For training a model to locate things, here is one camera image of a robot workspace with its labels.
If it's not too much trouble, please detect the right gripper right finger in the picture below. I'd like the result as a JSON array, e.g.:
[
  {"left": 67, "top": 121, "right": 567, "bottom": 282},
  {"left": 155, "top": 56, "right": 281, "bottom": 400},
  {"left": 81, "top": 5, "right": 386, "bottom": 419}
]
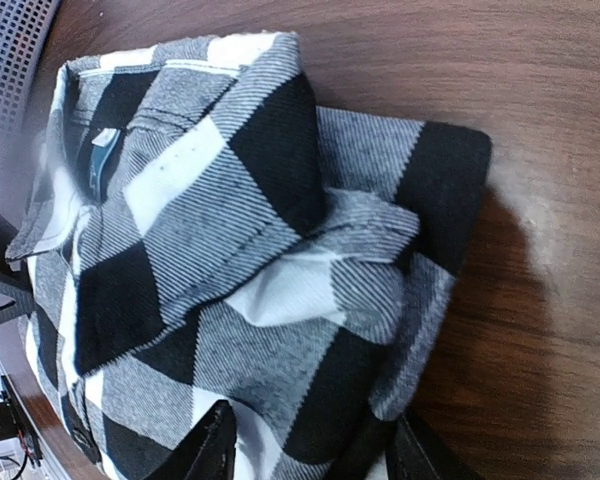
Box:
[{"left": 386, "top": 414, "right": 473, "bottom": 480}]

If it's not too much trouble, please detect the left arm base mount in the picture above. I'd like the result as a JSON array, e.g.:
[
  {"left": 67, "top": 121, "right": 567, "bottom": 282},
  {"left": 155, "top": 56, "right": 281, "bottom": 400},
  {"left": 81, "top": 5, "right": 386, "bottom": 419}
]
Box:
[{"left": 0, "top": 375, "right": 43, "bottom": 468}]

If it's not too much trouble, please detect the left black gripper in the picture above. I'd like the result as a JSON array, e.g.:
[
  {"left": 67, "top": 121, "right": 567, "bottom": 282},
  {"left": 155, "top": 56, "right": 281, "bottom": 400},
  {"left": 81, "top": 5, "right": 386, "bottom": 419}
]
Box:
[{"left": 0, "top": 215, "right": 35, "bottom": 325}]

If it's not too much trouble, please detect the black white plaid shirt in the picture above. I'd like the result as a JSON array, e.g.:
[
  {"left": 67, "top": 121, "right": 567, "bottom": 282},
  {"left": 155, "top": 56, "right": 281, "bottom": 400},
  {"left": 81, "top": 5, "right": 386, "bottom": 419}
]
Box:
[{"left": 6, "top": 32, "right": 492, "bottom": 479}]

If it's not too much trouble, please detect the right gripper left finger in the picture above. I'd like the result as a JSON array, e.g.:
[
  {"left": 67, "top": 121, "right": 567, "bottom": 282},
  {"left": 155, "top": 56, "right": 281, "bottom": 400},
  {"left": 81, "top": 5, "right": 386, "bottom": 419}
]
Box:
[{"left": 154, "top": 400, "right": 237, "bottom": 480}]

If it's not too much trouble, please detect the white plastic basket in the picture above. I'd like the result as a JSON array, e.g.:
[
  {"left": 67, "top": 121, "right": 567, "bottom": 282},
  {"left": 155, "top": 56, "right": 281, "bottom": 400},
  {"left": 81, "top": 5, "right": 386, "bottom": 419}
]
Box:
[{"left": 0, "top": 0, "right": 64, "bottom": 134}]

